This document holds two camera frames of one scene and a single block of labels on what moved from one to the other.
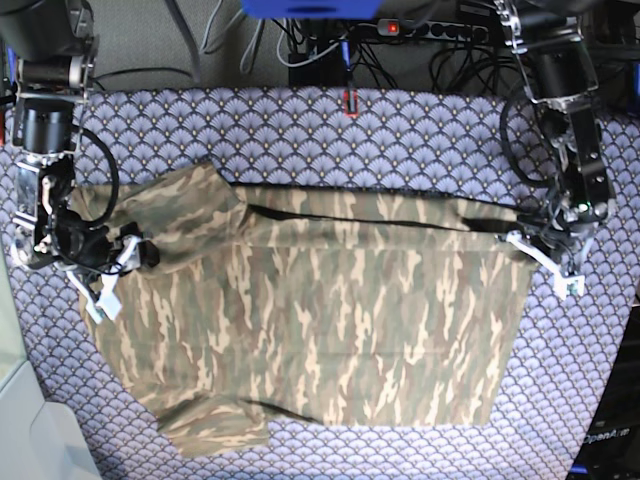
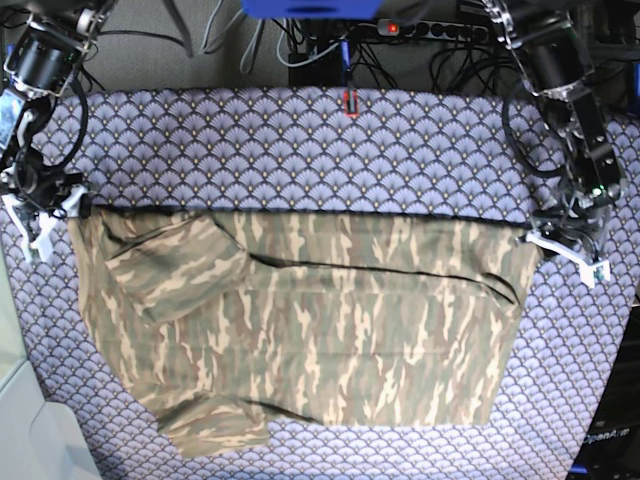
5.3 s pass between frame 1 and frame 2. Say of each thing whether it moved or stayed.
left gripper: moved
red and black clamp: stayed
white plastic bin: stayed
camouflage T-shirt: moved
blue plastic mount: stayed
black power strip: stayed
